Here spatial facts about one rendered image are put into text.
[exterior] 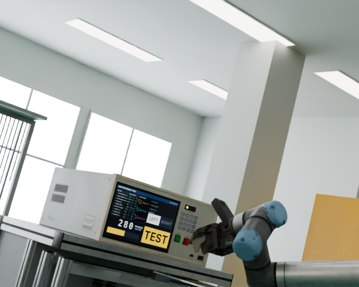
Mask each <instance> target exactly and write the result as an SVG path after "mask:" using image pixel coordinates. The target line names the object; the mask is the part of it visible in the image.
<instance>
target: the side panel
mask: <svg viewBox="0 0 359 287"><path fill-rule="evenodd" d="M35 242H36V241H34V240H31V239H28V238H25V237H22V236H19V235H16V234H13V233H10V232H7V231H4V230H1V229H0V287H23V283H24V281H25V277H26V273H27V270H28V266H29V263H30V260H31V256H32V252H33V249H34V245H35Z"/></svg>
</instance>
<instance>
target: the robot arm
mask: <svg viewBox="0 0 359 287"><path fill-rule="evenodd" d="M211 204H212V206H213V207H214V209H215V211H216V213H217V214H218V216H219V218H220V219H221V221H222V222H219V223H212V224H208V225H206V226H204V227H201V228H198V229H196V230H195V231H194V232H193V234H192V235H191V237H190V239H189V244H192V245H193V248H194V252H196V253H197V252H198V251H199V249H200V247H201V251H202V253H203V254H204V255H206V254H207V253H212V254H214V255H218V256H221V257H222V256H225V255H228V254H231V253H236V256H237V257H239V258H240V259H241V260H242V261H243V265H244V269H245V273H246V281H247V284H248V287H359V260H333V261H280V262H271V259H270V255H269V251H268V245H267V240H268V239H269V237H270V236H271V234H272V232H273V231H274V229H275V228H280V227H281V226H283V225H285V224H286V222H287V219H288V215H287V211H286V209H285V207H284V206H283V204H282V203H280V202H279V201H277V200H273V201H270V202H265V203H264V204H262V205H259V206H257V207H255V208H252V209H250V210H248V211H245V212H243V213H240V214H237V215H235V216H234V215H233V214H232V212H231V211H230V209H229V207H228V206H227V204H226V202H224V201H222V200H220V199H217V198H214V200H213V201H212V202H211Z"/></svg>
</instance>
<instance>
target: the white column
mask: <svg viewBox="0 0 359 287"><path fill-rule="evenodd" d="M305 58H306V56H304V55H303V54H301V53H299V52H297V51H296V50H294V49H293V48H291V47H288V46H286V45H284V44H283V43H281V42H279V41H278V40H270V41H265V42H259V41H258V42H249V43H241V44H240V46H239V50H238V54H237V57H236V62H235V66H234V70H233V73H232V78H231V82H230V86H229V91H228V94H227V98H226V102H225V107H224V110H223V114H222V118H221V123H220V126H219V130H218V135H217V139H216V142H215V146H214V151H213V155H212V158H211V162H210V167H209V171H208V174H207V178H206V183H205V187H204V190H203V194H202V199H201V201H202V202H205V203H208V204H211V202H212V201H213V200H214V198H217V199H220V200H222V201H224V202H226V204H227V206H228V207H229V209H230V211H231V212H232V214H233V215H234V216H235V215H237V214H240V213H243V212H245V211H248V210H250V209H252V208H255V207H257V206H259V205H262V204H264V203H265V202H270V201H273V197H274V193H275V188H276V183H277V180H278V175H279V171H280V166H281V163H282V158H283V153H284V149H285V144H286V141H287V136H288V132H289V127H290V124H291V119H292V114H293V110H294V106H295V102H296V97H297V92H298V89H299V84H300V80H301V75H302V72H303V67H304V62H305ZM206 267H208V268H212V269H216V270H220V271H223V272H227V273H231V274H233V275H234V276H233V279H232V284H231V287H248V284H247V281H246V273H245V269H244V265H243V261H242V260H241V259H240V258H239V257H237V256H236V253H231V254H228V255H225V256H222V257H221V256H218V255H214V254H212V253H209V255H208V258H207V263H206Z"/></svg>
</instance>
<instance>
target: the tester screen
mask: <svg viewBox="0 0 359 287"><path fill-rule="evenodd" d="M177 207H178V203H176V202H172V201H169V200H166V199H163V198H159V197H157V196H154V195H150V194H147V193H144V192H141V191H138V190H134V189H132V188H129V187H125V186H122V185H119V184H118V185H117V189H116V193H115V197H114V200H113V204H112V208H111V212H110V214H109V219H108V223H107V226H106V229H105V233H104V234H105V235H108V236H112V237H116V238H119V239H124V240H127V241H132V242H135V243H139V244H143V245H148V246H151V247H155V248H159V249H163V250H167V248H162V247H158V246H155V245H151V244H147V243H142V242H141V239H142V235H143V232H144V228H145V226H146V227H150V228H154V229H158V230H161V231H165V232H168V233H170V234H171V232H172V229H168V228H165V227H161V226H158V225H154V224H150V223H147V222H146V221H147V218H148V213H151V214H154V215H158V216H162V217H164V218H168V219H171V220H173V223H174V219H175V216H176V212H177ZM119 219H122V220H126V221H129V222H133V223H134V227H133V230H129V229H125V228H121V227H117V224H118V220H119ZM108 227H112V228H116V229H120V230H123V231H127V232H131V233H135V234H138V235H140V236H139V239H138V240H136V239H132V238H129V237H125V236H121V235H117V234H114V233H110V232H107V229H108ZM172 228H173V225H172Z"/></svg>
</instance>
